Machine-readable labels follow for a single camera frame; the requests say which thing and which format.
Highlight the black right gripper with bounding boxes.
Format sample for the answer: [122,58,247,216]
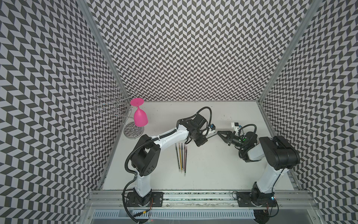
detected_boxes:
[217,130,247,149]

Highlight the black pencil purple cap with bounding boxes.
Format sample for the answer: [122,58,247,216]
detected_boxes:
[180,143,184,173]

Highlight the dark blue pencil purple cap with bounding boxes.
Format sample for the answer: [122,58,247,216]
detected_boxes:
[184,144,187,173]

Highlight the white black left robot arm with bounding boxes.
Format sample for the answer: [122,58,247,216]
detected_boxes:
[122,106,213,224]

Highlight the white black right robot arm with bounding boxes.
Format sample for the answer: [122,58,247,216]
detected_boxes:
[216,124,300,207]

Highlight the pink plastic wine glass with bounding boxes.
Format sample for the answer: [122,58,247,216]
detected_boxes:
[130,98,148,127]

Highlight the wire glass rack stand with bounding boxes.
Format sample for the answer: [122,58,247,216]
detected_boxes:
[93,88,145,139]

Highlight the aluminium corner post right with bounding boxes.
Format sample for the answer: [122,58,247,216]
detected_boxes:
[257,0,323,105]

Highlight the aluminium corner post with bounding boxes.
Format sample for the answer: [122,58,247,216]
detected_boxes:
[257,0,323,105]
[76,0,129,98]

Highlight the aluminium corner post left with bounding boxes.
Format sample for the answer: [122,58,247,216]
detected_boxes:
[76,0,129,98]

